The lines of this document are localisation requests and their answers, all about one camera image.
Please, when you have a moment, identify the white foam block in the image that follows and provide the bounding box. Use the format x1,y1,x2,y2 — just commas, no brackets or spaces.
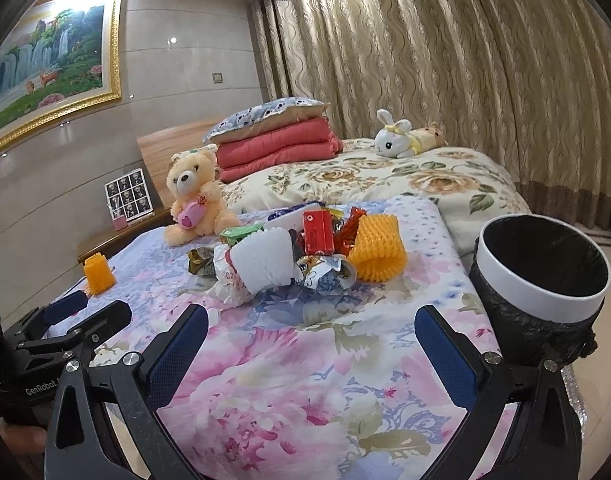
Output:
229,228,296,295

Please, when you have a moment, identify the blue snack wrapper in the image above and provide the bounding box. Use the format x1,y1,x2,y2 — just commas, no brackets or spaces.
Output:
266,200,325,222

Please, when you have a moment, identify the large orange foam fruit net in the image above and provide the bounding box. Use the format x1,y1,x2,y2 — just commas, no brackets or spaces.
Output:
348,214,407,283

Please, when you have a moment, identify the person's left hand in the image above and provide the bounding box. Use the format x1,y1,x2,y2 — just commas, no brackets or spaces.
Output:
0,420,47,456

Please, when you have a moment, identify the wooden nightstand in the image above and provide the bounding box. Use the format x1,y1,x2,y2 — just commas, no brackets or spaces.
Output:
78,208,173,264

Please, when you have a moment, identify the dark green foil wrapper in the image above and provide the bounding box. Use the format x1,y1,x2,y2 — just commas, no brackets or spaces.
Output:
187,246,216,278

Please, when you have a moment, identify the white printed plastic bag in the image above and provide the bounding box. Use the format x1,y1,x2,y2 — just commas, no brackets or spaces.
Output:
206,244,253,309

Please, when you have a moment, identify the beige teddy bear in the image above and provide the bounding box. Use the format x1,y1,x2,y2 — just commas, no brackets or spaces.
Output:
164,150,240,247

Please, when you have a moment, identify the green drink carton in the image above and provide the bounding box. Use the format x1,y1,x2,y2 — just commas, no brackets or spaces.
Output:
218,223,263,247

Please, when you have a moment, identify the white bin with black bag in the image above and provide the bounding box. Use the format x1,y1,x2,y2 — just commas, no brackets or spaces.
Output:
469,214,611,366

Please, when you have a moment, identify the wooden headboard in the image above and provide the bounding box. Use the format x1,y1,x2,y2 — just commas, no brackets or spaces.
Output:
137,120,215,207

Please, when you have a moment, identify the silver foil wrapper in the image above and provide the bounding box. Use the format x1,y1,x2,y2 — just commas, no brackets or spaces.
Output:
294,255,357,296

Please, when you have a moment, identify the red 1928 carton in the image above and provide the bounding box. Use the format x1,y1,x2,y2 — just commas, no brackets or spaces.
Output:
303,209,335,256

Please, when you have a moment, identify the pink blue floral bedspread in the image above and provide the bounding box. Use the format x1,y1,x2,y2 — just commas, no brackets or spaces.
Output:
88,196,497,479

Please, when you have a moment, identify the red orange snack wrapper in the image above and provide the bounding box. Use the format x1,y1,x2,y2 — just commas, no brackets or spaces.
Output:
334,207,367,256

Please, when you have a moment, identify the blue patterned pillow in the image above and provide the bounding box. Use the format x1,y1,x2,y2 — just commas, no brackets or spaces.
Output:
203,96,328,145

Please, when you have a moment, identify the folded red blanket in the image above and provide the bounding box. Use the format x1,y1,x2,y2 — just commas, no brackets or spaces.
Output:
216,117,343,183

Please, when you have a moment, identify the gold framed landscape painting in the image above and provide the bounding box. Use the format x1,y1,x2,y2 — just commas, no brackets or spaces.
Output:
0,0,122,153

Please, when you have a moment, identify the cream rose floral quilt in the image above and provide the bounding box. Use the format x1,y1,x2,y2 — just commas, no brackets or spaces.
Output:
222,139,530,257

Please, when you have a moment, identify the white bunny plush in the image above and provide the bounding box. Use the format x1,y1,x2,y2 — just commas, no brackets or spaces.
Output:
374,108,421,158

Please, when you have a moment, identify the yellow bear plush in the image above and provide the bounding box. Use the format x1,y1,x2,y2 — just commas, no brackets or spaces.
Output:
409,122,447,155

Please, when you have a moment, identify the beige patterned curtain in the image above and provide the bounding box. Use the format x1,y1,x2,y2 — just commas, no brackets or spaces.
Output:
251,0,611,228

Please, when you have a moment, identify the photo collage frame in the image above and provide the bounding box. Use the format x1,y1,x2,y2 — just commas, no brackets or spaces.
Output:
104,168,154,223

